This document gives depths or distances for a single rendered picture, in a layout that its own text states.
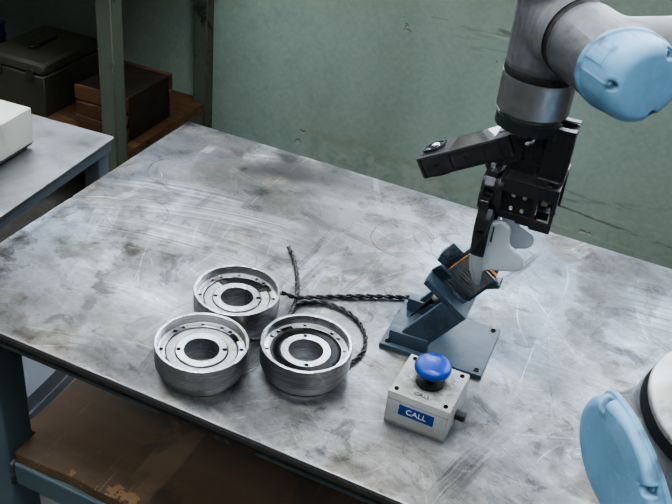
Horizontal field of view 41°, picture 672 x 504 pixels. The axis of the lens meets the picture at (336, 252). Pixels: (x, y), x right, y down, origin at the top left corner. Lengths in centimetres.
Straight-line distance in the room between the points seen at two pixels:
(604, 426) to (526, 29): 37
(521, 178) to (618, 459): 33
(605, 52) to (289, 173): 74
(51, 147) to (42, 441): 64
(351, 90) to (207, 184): 140
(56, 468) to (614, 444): 78
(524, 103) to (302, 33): 188
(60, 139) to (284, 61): 117
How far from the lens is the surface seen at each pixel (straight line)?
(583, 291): 127
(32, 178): 166
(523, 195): 95
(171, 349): 102
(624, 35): 80
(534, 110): 91
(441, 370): 96
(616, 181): 260
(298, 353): 105
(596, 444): 79
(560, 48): 84
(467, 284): 105
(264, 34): 281
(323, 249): 125
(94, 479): 127
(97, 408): 136
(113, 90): 253
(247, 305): 109
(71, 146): 176
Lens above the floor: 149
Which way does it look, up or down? 33 degrees down
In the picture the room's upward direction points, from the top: 7 degrees clockwise
